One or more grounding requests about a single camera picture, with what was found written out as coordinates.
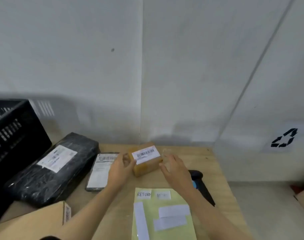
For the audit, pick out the person's right hand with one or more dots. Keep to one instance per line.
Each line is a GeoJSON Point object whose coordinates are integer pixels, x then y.
{"type": "Point", "coordinates": [177, 172]}

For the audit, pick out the person's left hand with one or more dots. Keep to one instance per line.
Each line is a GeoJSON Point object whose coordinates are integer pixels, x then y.
{"type": "Point", "coordinates": [119, 169]}

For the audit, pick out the grey labelled parcel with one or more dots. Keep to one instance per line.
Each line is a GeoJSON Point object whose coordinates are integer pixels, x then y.
{"type": "Point", "coordinates": [99, 172]}

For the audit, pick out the small white return sticker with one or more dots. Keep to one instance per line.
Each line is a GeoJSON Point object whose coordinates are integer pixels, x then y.
{"type": "Point", "coordinates": [164, 195]}

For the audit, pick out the yellow taped parcel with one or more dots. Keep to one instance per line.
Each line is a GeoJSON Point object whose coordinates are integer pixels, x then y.
{"type": "Point", "coordinates": [147, 167]}

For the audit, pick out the black blue barcode scanner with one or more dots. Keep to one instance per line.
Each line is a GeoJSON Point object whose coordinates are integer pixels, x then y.
{"type": "Point", "coordinates": [204, 189]}

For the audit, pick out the yellow sticker backing sheet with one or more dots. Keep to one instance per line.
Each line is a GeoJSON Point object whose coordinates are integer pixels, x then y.
{"type": "Point", "coordinates": [152, 204]}

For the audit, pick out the large black parcel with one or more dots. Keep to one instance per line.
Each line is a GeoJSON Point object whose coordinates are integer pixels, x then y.
{"type": "Point", "coordinates": [67, 167]}

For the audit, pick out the black plastic crate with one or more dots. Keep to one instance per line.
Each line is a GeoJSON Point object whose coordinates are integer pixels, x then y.
{"type": "Point", "coordinates": [29, 122]}

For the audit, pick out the person's right forearm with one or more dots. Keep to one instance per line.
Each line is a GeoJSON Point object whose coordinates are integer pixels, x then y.
{"type": "Point", "coordinates": [209, 214]}

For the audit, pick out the person's left forearm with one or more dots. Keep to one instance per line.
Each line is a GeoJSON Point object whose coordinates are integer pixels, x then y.
{"type": "Point", "coordinates": [92, 212]}

